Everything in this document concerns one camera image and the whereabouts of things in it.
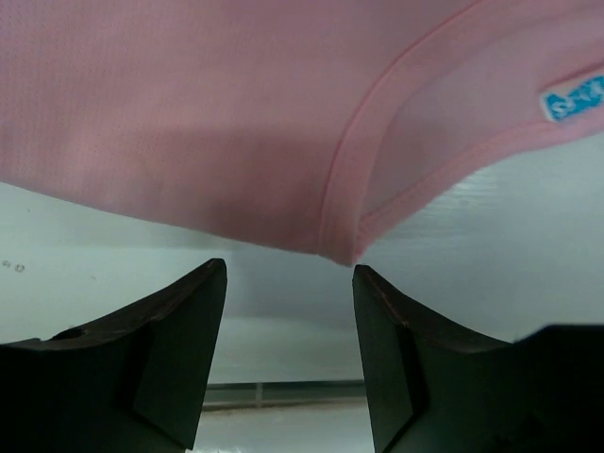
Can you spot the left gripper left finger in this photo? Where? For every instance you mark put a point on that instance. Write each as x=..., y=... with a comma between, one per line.
x=131, y=381

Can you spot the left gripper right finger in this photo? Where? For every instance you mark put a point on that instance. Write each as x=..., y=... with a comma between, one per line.
x=433, y=385

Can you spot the pink t shirt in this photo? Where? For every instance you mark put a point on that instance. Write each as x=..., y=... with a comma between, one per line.
x=312, y=126

